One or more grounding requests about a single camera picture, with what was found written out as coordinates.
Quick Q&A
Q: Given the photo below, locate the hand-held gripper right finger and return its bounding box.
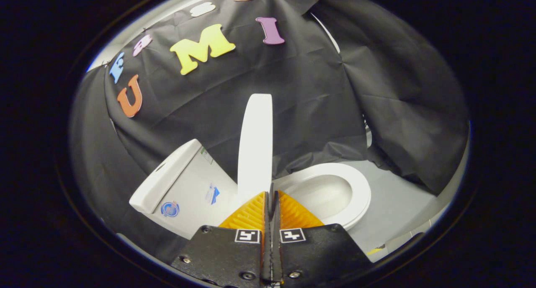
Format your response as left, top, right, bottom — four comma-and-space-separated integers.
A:
271, 190, 374, 287

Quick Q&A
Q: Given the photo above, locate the white toilet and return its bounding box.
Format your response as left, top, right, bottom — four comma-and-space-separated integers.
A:
129, 138, 372, 240

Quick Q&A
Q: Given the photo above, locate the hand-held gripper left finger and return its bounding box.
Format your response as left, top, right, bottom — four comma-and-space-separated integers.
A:
170, 191, 269, 287

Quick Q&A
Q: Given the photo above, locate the white toilet tank cover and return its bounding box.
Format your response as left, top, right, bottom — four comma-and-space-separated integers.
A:
129, 138, 203, 214

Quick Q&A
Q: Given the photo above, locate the white toilet lid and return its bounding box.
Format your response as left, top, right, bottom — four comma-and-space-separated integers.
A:
237, 93, 274, 206

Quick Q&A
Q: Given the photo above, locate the black backdrop cloth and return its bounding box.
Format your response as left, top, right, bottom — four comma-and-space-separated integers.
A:
69, 0, 470, 264

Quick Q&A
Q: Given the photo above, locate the white toilet seat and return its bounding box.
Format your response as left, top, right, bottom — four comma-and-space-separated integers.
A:
272, 162, 372, 231

